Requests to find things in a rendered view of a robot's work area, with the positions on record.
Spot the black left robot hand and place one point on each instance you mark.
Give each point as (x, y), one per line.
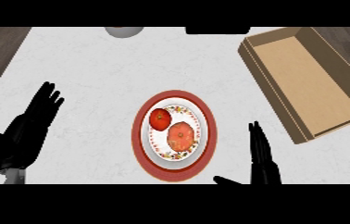
(28, 129)

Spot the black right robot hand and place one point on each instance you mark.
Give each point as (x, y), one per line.
(263, 159)

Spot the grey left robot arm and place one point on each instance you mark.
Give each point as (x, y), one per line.
(13, 176)

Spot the orange squash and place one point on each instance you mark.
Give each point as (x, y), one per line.
(180, 136)

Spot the white floral rimmed plate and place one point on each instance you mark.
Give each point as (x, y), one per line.
(172, 136)

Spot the open cardboard box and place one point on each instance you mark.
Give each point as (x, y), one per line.
(298, 82)

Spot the round red placemat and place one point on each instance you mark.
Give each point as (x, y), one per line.
(174, 135)

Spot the red tomato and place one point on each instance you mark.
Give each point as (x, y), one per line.
(159, 119)

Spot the grey round bowl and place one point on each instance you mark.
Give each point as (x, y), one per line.
(122, 31)

